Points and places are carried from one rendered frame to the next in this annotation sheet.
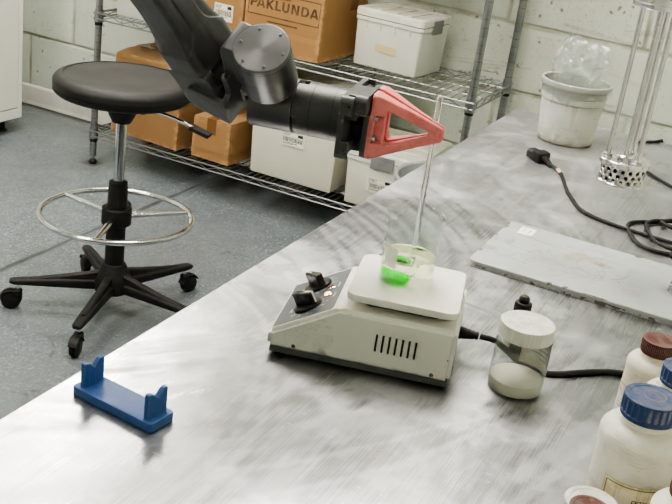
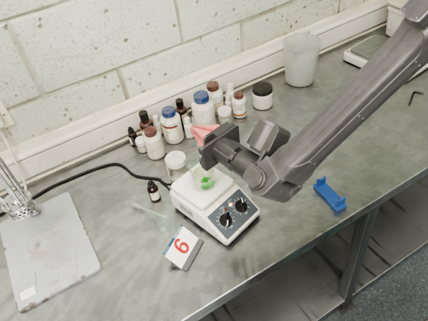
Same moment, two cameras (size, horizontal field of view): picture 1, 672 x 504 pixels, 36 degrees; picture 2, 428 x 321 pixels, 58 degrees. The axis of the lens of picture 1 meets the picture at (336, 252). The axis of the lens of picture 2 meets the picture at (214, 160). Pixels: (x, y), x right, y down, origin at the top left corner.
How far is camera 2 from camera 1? 1.58 m
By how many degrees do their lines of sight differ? 103
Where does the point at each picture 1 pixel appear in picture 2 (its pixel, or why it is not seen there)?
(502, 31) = not seen: outside the picture
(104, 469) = (341, 171)
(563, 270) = (64, 243)
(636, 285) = (46, 222)
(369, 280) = (218, 186)
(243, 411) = not seen: hidden behind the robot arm
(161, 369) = (308, 214)
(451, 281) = (183, 180)
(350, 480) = not seen: hidden behind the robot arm
